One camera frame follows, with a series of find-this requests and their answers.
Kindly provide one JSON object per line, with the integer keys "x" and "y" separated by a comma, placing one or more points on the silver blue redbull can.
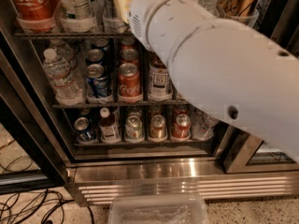
{"x": 110, "y": 8}

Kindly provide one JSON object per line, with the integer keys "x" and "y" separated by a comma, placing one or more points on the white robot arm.
{"x": 222, "y": 67}

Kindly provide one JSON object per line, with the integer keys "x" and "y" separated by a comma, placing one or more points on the silver green can top shelf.
{"x": 78, "y": 16}

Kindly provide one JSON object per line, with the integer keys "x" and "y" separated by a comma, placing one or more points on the red coca-cola can behind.
{"x": 129, "y": 56}

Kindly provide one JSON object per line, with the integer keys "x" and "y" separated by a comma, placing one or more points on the blue pepsi can behind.
{"x": 95, "y": 56}

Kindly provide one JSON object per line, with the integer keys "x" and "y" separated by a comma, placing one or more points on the blue pepsi can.
{"x": 98, "y": 80}
{"x": 95, "y": 56}

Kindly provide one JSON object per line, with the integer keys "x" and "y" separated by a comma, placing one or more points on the red coca-cola can front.
{"x": 129, "y": 83}

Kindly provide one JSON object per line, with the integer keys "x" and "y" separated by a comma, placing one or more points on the blue pepsi can front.
{"x": 98, "y": 80}

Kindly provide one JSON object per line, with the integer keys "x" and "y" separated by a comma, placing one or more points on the brown tea bottle middle shelf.
{"x": 159, "y": 81}

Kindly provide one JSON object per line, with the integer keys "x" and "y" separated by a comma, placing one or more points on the brown tea bottle shelf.
{"x": 108, "y": 126}
{"x": 159, "y": 81}

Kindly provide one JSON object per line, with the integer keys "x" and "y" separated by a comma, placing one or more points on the water bottle middle shelf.
{"x": 66, "y": 82}

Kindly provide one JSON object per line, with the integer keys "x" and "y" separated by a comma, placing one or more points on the gold can top shelf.
{"x": 243, "y": 11}

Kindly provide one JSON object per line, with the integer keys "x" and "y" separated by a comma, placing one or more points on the stainless steel fridge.
{"x": 233, "y": 164}

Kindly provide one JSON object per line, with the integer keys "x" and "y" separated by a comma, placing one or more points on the silver can bottom shelf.
{"x": 134, "y": 129}

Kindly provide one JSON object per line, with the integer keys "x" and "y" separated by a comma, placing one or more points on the brown tea bottle bottom shelf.
{"x": 108, "y": 126}

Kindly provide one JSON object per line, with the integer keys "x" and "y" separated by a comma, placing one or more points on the bronze can bottom shelf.
{"x": 157, "y": 128}

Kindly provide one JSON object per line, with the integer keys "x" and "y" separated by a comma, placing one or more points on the blue can bottom shelf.
{"x": 84, "y": 129}

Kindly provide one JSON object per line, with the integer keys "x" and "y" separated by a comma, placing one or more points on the red can bottom shelf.
{"x": 181, "y": 126}

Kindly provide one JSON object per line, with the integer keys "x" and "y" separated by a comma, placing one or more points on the water bottle bottom shelf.
{"x": 203, "y": 127}

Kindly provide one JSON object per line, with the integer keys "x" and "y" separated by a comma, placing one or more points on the clear plastic bin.
{"x": 159, "y": 209}

